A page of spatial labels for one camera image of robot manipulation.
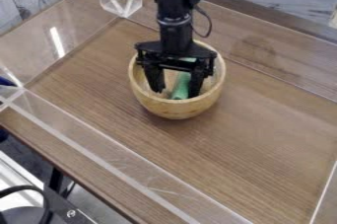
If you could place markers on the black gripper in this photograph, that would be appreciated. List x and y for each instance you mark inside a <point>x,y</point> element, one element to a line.
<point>175,52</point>

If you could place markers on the green rectangular block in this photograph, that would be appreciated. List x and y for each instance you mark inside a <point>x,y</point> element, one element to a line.
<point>180,86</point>

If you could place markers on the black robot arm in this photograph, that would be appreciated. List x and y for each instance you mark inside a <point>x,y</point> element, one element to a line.
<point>177,9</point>

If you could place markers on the brown wooden bowl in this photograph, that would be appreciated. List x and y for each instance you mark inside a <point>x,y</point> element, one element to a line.
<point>160,104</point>

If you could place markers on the blue object at edge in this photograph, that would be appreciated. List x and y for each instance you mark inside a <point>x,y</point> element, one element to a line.
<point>5,82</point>

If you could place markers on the black metal table leg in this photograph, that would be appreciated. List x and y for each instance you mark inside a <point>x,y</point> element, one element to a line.
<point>56,180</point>

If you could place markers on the clear acrylic corner bracket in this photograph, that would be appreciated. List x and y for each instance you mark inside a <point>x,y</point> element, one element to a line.
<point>123,8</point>

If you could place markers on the clear acrylic tray wall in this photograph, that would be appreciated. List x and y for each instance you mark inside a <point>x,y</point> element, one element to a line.
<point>252,162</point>

